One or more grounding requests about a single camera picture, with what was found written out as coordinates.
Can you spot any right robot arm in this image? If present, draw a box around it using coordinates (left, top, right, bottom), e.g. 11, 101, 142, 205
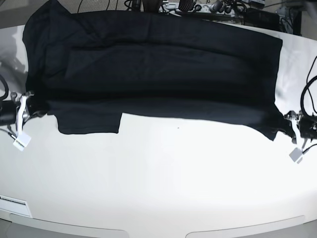
0, 75, 34, 139

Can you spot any white power strip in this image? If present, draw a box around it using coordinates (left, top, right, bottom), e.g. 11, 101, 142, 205
160, 1, 236, 18

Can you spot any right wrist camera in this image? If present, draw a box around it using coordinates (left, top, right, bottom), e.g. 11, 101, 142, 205
13, 132, 31, 151

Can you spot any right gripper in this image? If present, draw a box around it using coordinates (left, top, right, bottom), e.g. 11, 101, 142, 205
10, 91, 34, 138

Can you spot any white label on table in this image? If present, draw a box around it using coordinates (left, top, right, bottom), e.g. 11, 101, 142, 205
0, 195, 33, 218

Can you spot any black chair back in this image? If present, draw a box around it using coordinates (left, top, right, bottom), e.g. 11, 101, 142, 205
142, 0, 161, 13

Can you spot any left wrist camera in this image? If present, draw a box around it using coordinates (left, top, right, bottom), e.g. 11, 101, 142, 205
289, 148, 304, 164

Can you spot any black box behind table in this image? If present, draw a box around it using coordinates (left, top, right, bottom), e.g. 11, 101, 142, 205
244, 8, 280, 31

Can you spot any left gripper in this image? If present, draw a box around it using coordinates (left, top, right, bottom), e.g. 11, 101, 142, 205
283, 111, 308, 150

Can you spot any black T-shirt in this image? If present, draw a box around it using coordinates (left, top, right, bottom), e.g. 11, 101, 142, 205
22, 0, 294, 140

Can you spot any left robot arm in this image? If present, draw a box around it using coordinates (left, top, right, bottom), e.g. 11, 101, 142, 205
284, 59, 317, 155

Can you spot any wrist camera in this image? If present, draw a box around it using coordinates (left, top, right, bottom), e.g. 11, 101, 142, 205
289, 148, 304, 164
13, 132, 31, 151

